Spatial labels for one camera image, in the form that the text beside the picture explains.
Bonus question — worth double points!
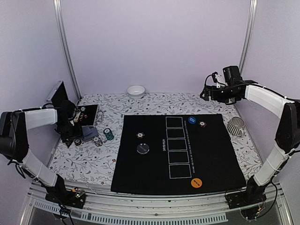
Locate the blue peach poker chip stack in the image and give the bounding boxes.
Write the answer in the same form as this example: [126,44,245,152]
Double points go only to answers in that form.
[93,136,103,147]

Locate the grey playing card deck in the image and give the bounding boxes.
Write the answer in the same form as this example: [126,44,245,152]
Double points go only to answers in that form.
[82,126,98,142]

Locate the front aluminium rail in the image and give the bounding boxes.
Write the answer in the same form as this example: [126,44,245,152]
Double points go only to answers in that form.
[20,181,293,225]

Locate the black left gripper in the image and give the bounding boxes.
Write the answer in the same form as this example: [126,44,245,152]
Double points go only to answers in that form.
[57,120,83,143]

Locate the black dealer button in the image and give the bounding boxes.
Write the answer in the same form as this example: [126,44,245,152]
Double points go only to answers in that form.
[136,143,150,155]

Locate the left aluminium frame post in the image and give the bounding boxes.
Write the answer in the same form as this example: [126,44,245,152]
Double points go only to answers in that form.
[53,0,82,100]

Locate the aluminium poker case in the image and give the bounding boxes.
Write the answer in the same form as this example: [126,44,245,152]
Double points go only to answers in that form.
[46,80,104,126]

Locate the green poker chip stack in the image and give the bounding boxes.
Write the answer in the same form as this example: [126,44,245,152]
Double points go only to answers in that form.
[103,128,114,141]

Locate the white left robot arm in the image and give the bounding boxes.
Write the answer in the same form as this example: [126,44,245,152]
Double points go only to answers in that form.
[0,100,82,203]

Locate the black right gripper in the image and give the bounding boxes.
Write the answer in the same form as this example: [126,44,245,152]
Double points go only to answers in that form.
[200,85,238,103]

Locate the black poker play mat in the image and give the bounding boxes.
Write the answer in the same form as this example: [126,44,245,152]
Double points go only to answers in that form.
[111,114,246,195]

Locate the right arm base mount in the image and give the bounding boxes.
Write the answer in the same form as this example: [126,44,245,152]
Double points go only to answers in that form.
[225,190,267,221]

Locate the orange big blind button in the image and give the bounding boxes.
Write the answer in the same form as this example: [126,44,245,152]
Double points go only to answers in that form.
[191,178,203,188]

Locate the aluminium frame post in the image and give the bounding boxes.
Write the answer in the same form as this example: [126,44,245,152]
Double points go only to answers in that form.
[53,0,82,100]
[239,0,258,73]

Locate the red white poker chips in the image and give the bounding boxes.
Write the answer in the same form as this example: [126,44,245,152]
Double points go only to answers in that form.
[136,132,145,139]

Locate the blue small blind button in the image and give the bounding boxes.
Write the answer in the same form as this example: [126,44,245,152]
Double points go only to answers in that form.
[188,116,197,124]

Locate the right aluminium frame post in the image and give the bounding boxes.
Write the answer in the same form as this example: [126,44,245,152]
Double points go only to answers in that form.
[239,0,258,73]

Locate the black triangular marker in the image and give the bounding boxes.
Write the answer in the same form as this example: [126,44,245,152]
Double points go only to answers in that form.
[65,142,72,148]

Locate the white ceramic bowl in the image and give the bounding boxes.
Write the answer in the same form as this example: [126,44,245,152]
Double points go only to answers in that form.
[127,85,146,99]

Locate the card box in case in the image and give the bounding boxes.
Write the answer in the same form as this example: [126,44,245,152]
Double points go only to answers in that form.
[73,112,82,122]

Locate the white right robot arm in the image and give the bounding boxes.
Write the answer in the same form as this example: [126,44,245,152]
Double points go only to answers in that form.
[200,66,300,204]

